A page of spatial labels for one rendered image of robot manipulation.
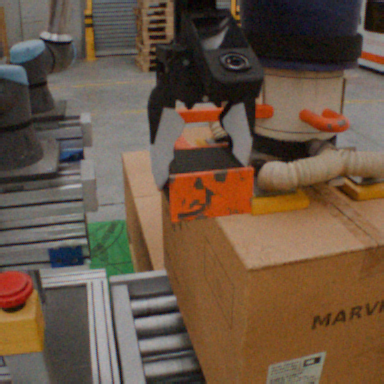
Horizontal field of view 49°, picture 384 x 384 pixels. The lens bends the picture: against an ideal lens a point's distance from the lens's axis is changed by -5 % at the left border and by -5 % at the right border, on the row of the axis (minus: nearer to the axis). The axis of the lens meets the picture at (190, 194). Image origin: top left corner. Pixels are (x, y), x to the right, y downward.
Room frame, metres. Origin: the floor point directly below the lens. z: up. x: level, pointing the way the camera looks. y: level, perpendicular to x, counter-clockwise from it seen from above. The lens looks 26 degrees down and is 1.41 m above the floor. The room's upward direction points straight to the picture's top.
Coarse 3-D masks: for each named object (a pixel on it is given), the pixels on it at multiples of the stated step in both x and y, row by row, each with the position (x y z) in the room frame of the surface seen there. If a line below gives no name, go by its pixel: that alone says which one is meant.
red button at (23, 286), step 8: (8, 272) 0.50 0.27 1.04; (16, 272) 0.50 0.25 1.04; (0, 280) 0.48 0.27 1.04; (8, 280) 0.48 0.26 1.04; (16, 280) 0.48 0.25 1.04; (24, 280) 0.49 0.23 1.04; (0, 288) 0.46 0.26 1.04; (8, 288) 0.47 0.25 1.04; (16, 288) 0.47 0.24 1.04; (24, 288) 0.47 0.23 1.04; (32, 288) 0.48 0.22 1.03; (0, 296) 0.45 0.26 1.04; (8, 296) 0.45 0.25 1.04; (16, 296) 0.46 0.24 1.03; (24, 296) 0.46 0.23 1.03; (0, 304) 0.44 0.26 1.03; (8, 304) 0.45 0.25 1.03; (16, 304) 0.45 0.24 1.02; (24, 304) 0.48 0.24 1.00; (8, 312) 0.46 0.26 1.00
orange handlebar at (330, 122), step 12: (180, 108) 0.70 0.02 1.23; (192, 108) 0.70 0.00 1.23; (204, 108) 0.70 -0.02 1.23; (216, 108) 0.71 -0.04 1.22; (264, 108) 0.72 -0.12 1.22; (192, 120) 0.69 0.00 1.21; (204, 120) 0.69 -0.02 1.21; (216, 120) 0.70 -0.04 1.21; (312, 120) 0.66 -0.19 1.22; (324, 120) 0.65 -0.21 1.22; (336, 120) 0.64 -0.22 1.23; (348, 120) 0.66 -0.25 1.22; (336, 132) 0.64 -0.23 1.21; (180, 144) 0.52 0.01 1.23
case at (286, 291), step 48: (192, 144) 0.93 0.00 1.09; (336, 192) 0.68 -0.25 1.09; (192, 240) 0.72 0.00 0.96; (240, 240) 0.52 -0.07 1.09; (288, 240) 0.52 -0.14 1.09; (336, 240) 0.52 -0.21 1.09; (192, 288) 0.72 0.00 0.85; (240, 288) 0.47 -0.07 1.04; (288, 288) 0.47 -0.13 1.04; (336, 288) 0.49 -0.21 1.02; (192, 336) 0.72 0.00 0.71; (240, 336) 0.46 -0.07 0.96; (288, 336) 0.47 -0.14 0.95; (336, 336) 0.50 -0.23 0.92
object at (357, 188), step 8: (344, 176) 0.70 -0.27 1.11; (352, 176) 0.69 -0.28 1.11; (344, 184) 0.68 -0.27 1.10; (352, 184) 0.67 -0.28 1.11; (360, 184) 0.67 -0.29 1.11; (368, 184) 0.67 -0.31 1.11; (376, 184) 0.67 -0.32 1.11; (344, 192) 0.68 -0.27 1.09; (352, 192) 0.65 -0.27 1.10; (360, 192) 0.64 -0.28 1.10; (368, 192) 0.64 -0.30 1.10; (376, 192) 0.65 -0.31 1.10; (360, 200) 0.64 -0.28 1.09
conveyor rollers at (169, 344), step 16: (144, 304) 1.04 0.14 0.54; (160, 304) 1.04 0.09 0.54; (176, 304) 1.05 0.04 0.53; (144, 320) 0.96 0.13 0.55; (160, 320) 0.96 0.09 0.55; (176, 320) 0.97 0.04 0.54; (176, 336) 0.89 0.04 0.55; (144, 352) 0.85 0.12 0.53; (160, 352) 0.86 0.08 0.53; (176, 352) 0.87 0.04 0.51; (144, 368) 0.78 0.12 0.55; (160, 368) 0.78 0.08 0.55; (176, 368) 0.78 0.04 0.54; (192, 368) 0.79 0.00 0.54
